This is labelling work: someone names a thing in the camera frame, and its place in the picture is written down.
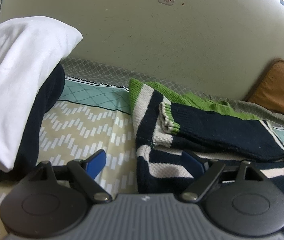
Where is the green navy white knit sweater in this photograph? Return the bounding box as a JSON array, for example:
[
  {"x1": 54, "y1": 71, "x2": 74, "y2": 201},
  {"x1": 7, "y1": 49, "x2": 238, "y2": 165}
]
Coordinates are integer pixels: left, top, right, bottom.
[{"x1": 129, "y1": 79, "x2": 284, "y2": 193}]

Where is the patterned beige teal bedsheet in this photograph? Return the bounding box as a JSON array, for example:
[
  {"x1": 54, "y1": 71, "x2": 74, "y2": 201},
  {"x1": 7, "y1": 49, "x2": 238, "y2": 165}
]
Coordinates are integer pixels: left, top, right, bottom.
[{"x1": 0, "y1": 58, "x2": 284, "y2": 239}]

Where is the black folded garment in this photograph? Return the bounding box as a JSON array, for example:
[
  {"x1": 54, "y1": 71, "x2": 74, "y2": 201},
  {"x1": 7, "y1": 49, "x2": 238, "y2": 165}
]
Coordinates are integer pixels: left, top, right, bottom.
[{"x1": 0, "y1": 63, "x2": 65, "y2": 182}]

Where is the orange brown pillow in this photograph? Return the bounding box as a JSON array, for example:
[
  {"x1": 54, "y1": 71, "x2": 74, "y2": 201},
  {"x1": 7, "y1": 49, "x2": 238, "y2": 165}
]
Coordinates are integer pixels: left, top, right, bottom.
[{"x1": 245, "y1": 59, "x2": 284, "y2": 115}]

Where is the white folded garment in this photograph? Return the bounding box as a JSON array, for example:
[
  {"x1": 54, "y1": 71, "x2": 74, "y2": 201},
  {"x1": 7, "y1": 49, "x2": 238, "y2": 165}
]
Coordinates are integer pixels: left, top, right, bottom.
[{"x1": 0, "y1": 16, "x2": 83, "y2": 172}]

